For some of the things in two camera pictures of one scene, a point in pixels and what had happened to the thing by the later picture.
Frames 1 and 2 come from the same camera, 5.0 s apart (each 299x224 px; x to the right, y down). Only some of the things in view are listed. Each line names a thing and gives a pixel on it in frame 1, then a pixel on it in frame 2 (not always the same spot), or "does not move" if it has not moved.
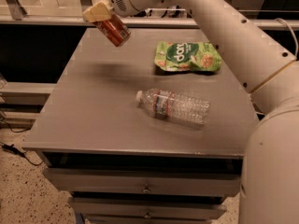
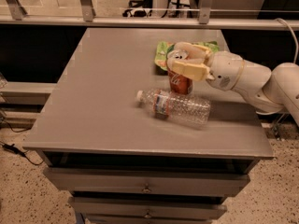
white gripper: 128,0 to 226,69
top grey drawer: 147,180 does not move
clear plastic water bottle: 171,105 does not move
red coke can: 115,30 to 179,85
